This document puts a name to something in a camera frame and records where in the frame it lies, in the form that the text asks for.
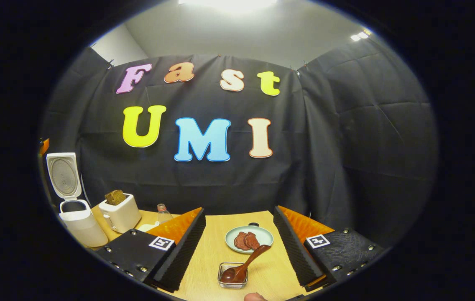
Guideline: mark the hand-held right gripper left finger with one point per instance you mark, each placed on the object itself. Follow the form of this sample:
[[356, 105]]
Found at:
[[183, 255]]

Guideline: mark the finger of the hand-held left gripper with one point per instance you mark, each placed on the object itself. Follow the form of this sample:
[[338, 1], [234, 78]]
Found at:
[[44, 146]]

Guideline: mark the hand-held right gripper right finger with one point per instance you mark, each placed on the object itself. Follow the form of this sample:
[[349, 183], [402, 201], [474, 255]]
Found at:
[[296, 257]]

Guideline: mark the glass chopstick holder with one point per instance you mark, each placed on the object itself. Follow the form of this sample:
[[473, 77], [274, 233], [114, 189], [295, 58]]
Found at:
[[223, 281]]

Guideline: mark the brown wooden spoon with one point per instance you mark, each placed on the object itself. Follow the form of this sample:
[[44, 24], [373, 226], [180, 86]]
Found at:
[[237, 271]]

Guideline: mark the white rice cooker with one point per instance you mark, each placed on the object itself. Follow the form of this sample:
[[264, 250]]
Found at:
[[82, 228]]

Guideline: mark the pale green plate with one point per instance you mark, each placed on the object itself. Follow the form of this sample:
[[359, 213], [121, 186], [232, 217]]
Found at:
[[262, 236]]

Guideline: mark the clear plastic bottle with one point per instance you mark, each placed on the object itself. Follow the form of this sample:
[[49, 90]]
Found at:
[[164, 215]]

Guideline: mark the white divided dish with beans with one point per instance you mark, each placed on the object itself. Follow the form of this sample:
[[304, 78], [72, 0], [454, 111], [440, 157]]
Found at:
[[147, 227]]

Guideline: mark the brown meat slice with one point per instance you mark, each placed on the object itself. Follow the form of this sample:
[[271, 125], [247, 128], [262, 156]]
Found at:
[[253, 240], [239, 241]]

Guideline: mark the white toaster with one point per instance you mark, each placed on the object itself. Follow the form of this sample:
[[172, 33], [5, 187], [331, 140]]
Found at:
[[122, 217]]

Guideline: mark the brown bread slice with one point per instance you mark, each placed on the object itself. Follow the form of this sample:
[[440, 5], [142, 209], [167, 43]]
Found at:
[[120, 196], [110, 198]]

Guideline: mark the black backdrop cloth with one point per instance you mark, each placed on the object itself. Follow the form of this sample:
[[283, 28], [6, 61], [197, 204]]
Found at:
[[346, 146]]

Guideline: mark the small ceiling light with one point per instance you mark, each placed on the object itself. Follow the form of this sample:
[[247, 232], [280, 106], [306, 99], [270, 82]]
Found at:
[[359, 35]]

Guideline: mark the large ceiling light panel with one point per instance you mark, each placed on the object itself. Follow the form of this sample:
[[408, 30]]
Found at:
[[229, 5]]

